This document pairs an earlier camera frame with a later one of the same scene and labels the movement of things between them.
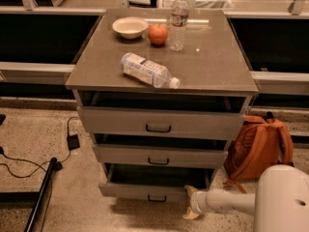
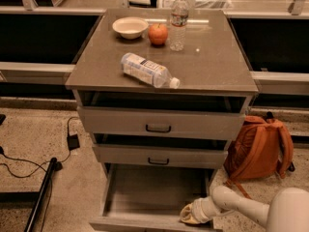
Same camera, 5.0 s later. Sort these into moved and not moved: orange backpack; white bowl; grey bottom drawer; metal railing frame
Moved: grey bottom drawer
Not moved: orange backpack; metal railing frame; white bowl
